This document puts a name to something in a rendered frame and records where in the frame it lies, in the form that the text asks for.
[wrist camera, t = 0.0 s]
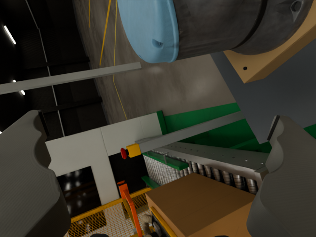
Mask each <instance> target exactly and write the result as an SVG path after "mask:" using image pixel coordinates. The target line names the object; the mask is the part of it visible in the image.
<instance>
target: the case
mask: <svg viewBox="0 0 316 237"><path fill-rule="evenodd" d="M145 196H146V199H147V202H148V206H149V210H150V207H154V208H155V210H156V211H157V212H158V213H159V215H160V216H161V217H162V218H163V220H164V221H165V222H166V223H167V224H168V226H169V227H170V228H171V230H172V231H173V232H174V233H175V234H176V236H177V237H215V236H223V235H226V236H229V237H252V236H251V235H250V234H249V232H248V230H247V227H246V222H247V218H248V215H249V212H250V208H251V205H252V202H253V200H254V198H255V196H256V195H254V194H252V193H249V192H246V191H243V190H240V189H238V188H235V187H232V186H230V185H227V184H225V183H222V182H219V181H216V180H214V179H211V178H208V177H205V176H203V175H200V174H197V173H195V172H193V173H191V174H189V175H186V176H184V177H181V178H179V179H177V180H174V181H172V182H169V183H167V184H164V185H162V186H160V187H157V188H155V189H152V190H150V191H147V192H145ZM150 214H151V210H150ZM151 216H152V214H151Z"/></svg>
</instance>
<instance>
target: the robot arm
mask: <svg viewBox="0 0 316 237"><path fill-rule="evenodd" d="M117 1H118V8H119V13H120V17H121V21H122V24H123V27H124V30H125V32H126V36H127V38H128V40H129V42H130V44H131V46H132V48H133V50H134V51H135V52H136V53H137V55H138V56H139V57H140V58H141V59H143V60H144V61H146V62H148V63H162V62H168V63H172V62H174V61H177V60H181V59H186V58H191V57H196V56H201V55H207V54H211V53H216V52H221V51H226V50H231V51H234V52H236V53H239V54H242V55H258V54H262V53H266V52H269V51H271V50H274V49H276V48H278V47H279V46H281V45H282V44H284V43H285V42H286V41H287V40H289V39H290V38H291V37H292V36H293V35H294V34H295V32H296V31H297V30H298V29H299V28H300V26H301V25H302V24H303V22H304V20H305V19H306V17H307V15H308V13H309V11H310V8H311V6H312V3H313V0H117ZM47 136H50V134H49V131H48V128H47V124H46V121H45V118H44V115H43V112H42V110H31V111H29V112H27V113H26V114H25V115H23V116H22V117H21V118H20V119H19V120H17V121H16V122H15V123H13V124H12V125H11V126H9V127H8V128H7V129H6V130H4V131H3V132H2V133H0V237H64V235H65V234H66V233H67V231H68V230H69V228H70V226H71V217H70V214H69V210H68V207H67V204H66V201H65V198H64V195H63V193H62V190H61V187H60V185H59V182H58V180H57V177H56V174H55V172H54V171H53V170H51V169H49V168H48V167H49V165H50V163H51V156H50V154H49V152H48V149H47V146H46V143H45V140H46V139H47ZM267 140H268V141H269V142H270V144H271V146H272V150H271V152H270V154H269V156H268V159H267V161H266V163H265V165H266V167H267V169H268V171H269V174H266V175H265V177H264V179H263V181H262V183H261V185H260V187H259V190H258V192H257V194H256V196H255V198H254V200H253V202H252V205H251V208H250V212H249V215H248V218H247V222H246V227H247V230H248V232H249V234H250V235H251V236H252V237H316V139H315V138H314V137H312V136H311V135H310V134H309V133H308V132H306V131H305V130H304V129H303V128H302V127H300V126H299V125H298V124H297V123H295V122H294V121H293V120H292V119H291V118H289V117H288V116H284V115H281V116H280V115H276V116H275V117H274V119H273V121H272V124H271V127H270V131H269V134H268V137H267Z"/></svg>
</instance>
